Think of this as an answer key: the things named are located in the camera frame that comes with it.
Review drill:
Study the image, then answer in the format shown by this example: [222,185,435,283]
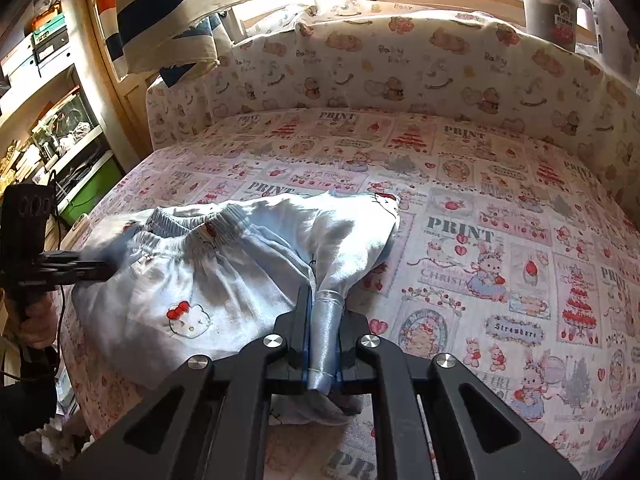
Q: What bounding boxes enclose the light blue Hello Kitty pants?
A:
[72,192,399,426]

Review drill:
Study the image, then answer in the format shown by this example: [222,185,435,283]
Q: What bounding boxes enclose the person's left hand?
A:
[18,292,58,350]

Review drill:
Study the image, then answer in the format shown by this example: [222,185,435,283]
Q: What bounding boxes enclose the green storage box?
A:
[58,151,124,226]

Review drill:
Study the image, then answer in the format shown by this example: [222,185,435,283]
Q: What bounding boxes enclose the white shelf unit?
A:
[1,0,113,247]

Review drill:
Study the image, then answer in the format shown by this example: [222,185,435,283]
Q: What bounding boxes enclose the printed pink bed sheet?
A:
[63,110,639,479]

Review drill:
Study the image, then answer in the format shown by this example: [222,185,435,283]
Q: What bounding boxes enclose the green box on shelf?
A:
[32,13,66,44]

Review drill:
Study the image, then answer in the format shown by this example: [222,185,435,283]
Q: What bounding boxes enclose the striped hanging towel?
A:
[96,0,250,87]

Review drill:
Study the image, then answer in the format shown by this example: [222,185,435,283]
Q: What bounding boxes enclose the teddy bear print headboard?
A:
[146,0,639,218]

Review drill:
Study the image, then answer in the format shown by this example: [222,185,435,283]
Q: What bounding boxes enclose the white bucket on sill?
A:
[523,0,582,52]

